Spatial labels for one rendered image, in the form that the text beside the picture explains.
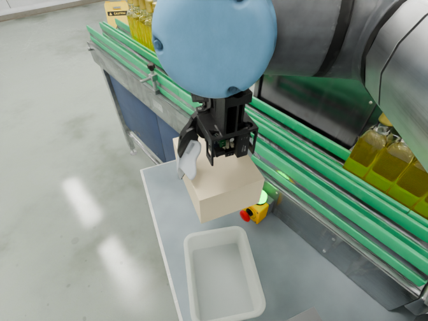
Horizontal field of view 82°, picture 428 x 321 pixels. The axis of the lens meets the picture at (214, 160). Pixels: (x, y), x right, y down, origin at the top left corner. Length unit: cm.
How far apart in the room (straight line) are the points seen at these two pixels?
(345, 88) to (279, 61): 70
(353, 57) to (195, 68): 10
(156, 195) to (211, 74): 75
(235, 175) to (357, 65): 30
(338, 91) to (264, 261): 56
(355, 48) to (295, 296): 66
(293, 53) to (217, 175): 29
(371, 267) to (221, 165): 45
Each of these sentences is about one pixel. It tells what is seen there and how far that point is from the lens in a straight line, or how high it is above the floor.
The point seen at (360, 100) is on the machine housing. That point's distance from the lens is 87.
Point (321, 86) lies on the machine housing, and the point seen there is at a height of 104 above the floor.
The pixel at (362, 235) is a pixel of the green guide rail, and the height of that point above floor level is 91.
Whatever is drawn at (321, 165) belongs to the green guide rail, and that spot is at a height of 96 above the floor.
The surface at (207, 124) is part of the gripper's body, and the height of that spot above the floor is 124.
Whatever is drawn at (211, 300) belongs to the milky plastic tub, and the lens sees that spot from 73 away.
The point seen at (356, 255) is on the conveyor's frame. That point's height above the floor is 86.
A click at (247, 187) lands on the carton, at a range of 43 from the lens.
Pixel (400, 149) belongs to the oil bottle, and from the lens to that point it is 67.
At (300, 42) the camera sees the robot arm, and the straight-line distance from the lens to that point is 18.
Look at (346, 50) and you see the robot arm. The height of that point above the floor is 139.
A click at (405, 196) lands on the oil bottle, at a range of 73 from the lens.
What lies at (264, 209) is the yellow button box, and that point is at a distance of 76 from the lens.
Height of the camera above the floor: 146
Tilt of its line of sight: 47 degrees down
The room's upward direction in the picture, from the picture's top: straight up
